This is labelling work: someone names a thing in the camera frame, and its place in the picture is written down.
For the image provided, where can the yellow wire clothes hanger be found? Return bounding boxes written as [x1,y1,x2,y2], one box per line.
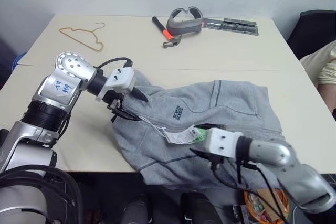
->
[58,22,106,52]

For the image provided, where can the white paper price tag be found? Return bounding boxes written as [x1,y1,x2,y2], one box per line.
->
[163,126,198,145]

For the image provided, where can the green paper tag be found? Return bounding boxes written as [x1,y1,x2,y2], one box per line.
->
[193,127,210,144]

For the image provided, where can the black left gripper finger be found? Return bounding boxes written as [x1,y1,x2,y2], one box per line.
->
[130,87,149,102]
[111,109,144,123]

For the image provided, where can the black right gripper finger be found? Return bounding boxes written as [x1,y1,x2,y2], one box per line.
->
[195,123,227,131]
[189,148,223,162]

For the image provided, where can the blue round object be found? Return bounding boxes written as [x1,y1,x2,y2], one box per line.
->
[11,51,27,67]

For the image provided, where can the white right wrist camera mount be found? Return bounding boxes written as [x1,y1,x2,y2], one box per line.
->
[205,127,244,160]

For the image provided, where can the black chair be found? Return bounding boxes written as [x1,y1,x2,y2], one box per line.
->
[286,9,336,61]

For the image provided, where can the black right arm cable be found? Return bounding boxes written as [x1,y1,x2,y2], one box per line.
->
[209,136,291,222]

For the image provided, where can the black orange claw hammer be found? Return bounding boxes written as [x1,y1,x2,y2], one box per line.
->
[151,16,183,49]

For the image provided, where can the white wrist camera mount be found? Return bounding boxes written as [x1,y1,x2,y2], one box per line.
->
[95,67,136,102]
[205,127,244,160]

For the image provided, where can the orange round container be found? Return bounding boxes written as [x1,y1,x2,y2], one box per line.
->
[243,187,290,223]

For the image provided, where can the silver robot torso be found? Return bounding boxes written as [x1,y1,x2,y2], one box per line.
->
[0,165,85,224]

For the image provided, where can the grey zip jacket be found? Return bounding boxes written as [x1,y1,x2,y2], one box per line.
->
[111,70,291,190]

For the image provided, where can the dark rounded shape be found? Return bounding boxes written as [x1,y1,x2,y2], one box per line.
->
[121,194,153,224]

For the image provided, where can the grey safety goggles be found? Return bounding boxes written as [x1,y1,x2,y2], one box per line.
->
[166,6,204,37]

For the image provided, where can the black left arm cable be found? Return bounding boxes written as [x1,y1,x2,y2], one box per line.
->
[96,56,134,69]

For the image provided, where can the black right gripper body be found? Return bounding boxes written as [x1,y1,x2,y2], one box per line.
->
[209,155,226,170]

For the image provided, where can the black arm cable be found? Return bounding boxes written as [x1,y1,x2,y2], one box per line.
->
[209,136,291,222]
[96,56,134,69]

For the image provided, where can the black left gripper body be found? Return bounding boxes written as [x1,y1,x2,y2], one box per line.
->
[101,90,127,112]

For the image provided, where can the person in beige clothing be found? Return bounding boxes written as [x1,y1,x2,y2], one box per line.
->
[299,40,336,116]

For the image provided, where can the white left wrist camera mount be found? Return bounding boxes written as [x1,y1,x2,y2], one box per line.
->
[95,67,136,102]

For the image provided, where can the grey packaged tool set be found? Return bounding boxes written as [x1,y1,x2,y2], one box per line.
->
[202,17,259,36]

